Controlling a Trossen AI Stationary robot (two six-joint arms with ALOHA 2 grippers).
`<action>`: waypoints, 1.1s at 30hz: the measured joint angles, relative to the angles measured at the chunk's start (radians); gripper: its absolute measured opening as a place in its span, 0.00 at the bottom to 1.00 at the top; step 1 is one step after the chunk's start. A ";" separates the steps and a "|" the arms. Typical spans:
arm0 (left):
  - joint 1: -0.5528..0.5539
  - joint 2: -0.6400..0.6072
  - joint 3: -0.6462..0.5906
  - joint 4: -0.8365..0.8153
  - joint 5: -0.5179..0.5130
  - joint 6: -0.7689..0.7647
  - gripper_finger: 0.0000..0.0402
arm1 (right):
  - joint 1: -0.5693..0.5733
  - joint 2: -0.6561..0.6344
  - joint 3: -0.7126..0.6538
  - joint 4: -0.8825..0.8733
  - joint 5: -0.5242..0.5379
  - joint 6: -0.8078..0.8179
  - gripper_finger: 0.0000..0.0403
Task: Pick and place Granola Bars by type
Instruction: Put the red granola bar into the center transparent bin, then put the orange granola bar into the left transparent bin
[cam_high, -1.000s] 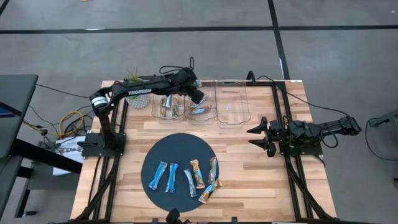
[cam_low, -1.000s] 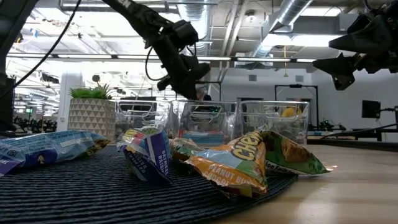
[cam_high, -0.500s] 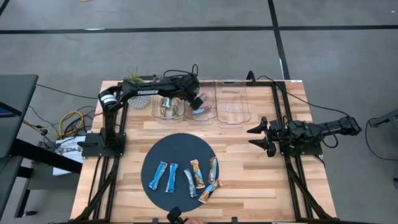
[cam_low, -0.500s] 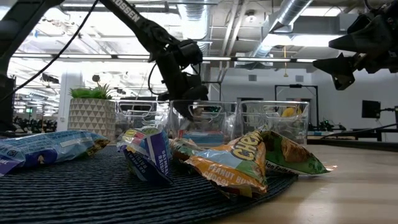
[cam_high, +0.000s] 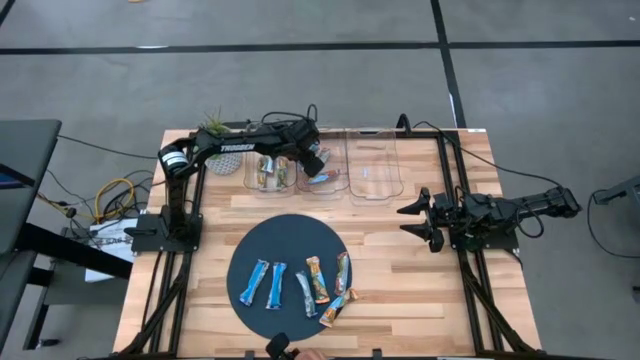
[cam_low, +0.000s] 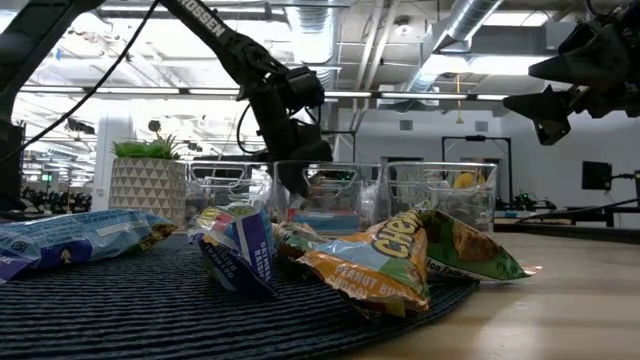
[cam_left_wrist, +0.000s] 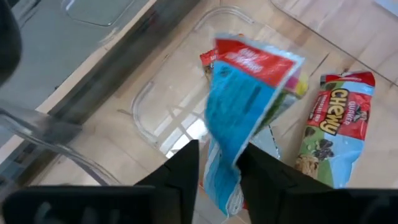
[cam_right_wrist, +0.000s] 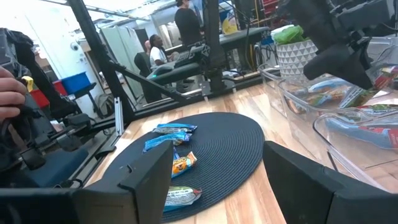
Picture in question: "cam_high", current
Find yellow cable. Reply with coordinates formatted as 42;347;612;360
37;177;137;224

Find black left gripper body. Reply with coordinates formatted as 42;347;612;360
282;118;322;160

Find blue and red granola bar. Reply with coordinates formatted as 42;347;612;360
307;168;342;185

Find white papers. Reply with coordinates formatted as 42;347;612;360
84;217;141;284

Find black aluminium rig frame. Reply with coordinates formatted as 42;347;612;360
117;127;544;360

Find white blue snack bag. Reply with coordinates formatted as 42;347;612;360
294;270;319;319

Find potted plant triangle-pattern pot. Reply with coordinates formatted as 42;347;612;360
199;107;245;177

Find orange peanut butter granola bar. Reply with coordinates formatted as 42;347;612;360
318;287;360;329

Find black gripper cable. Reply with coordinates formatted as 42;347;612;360
247;103;320;132

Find round dark woven placemat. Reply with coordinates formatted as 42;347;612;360
226;213;354;342

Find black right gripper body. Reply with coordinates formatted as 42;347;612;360
428;192;469;253

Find green orange granola bar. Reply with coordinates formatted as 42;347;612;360
275;155;291;190
255;155;274;190

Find black desk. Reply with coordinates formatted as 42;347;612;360
0;118;134;351

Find clear plastic bin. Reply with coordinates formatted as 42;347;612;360
345;127;405;207
295;127;351;195
243;130;300;194

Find orange snack bar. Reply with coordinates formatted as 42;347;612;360
305;255;331;305

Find black power cable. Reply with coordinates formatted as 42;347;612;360
397;113;566;189
585;192;640;260

